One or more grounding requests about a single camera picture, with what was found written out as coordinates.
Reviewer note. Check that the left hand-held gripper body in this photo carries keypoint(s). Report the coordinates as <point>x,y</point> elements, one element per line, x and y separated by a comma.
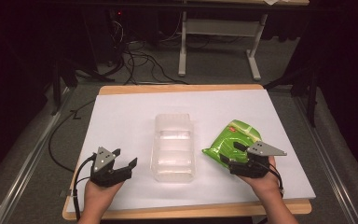
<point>105,172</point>

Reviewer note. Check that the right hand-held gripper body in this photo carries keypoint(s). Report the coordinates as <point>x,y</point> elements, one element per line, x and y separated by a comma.
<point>254,161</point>

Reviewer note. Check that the green snack bag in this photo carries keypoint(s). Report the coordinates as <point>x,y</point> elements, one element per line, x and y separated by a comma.
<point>234,141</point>

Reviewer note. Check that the clear plastic container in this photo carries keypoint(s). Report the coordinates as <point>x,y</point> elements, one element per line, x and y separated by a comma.
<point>173,147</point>

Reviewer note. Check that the person's left hand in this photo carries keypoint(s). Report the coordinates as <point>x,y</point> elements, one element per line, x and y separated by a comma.
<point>101,191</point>

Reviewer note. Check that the person's right hand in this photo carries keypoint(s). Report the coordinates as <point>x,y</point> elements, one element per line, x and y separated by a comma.
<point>264,182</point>

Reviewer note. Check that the white sheet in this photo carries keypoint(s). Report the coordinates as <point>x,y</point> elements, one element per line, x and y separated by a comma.
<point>186,124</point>

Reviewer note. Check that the wooden table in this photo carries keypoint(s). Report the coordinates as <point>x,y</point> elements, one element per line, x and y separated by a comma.
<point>180,88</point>

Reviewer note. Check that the black stand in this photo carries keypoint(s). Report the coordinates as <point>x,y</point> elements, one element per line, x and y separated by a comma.
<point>304,84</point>
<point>62,77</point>

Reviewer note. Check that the metal floor rail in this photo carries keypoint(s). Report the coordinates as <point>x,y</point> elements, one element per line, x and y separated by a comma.
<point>31,155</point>
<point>326,155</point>

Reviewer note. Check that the white metal desk frame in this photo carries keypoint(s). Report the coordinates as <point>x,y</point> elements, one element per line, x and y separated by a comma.
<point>220,37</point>

